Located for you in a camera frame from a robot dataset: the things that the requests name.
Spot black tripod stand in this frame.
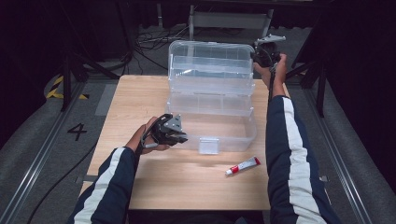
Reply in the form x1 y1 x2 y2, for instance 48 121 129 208
60 0 120 112
284 60 330 119

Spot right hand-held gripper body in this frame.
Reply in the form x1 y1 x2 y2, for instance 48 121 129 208
251 34 287 68

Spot person's left hand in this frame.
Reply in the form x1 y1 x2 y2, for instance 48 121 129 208
125 116 171 155

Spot tangle of black cables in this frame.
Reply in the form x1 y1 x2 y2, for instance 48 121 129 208
124 24 194 76

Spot thin black cable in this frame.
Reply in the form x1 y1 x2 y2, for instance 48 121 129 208
26 141 99 224

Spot person's right hand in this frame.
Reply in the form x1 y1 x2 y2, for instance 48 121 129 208
253 53 288 91

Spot clear plastic storage box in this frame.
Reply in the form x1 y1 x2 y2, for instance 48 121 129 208
165 39 259 156

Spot yellow and black tape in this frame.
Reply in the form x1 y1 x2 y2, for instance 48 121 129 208
46 75 90 101

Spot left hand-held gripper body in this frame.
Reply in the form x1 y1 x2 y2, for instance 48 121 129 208
150 113 188 147

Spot grey floor plate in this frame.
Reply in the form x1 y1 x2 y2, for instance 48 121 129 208
94 83 118 117

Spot metal floor rail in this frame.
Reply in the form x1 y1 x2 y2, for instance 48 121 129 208
303 88 373 224
0 82 87 224

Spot grey metal desk frame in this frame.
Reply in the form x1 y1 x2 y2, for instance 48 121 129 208
188 4 275 41

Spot white and red tube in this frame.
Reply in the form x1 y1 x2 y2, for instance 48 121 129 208
224 156 262 176

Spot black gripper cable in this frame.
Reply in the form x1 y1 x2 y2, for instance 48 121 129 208
136 113 174 157
267 62 279 104

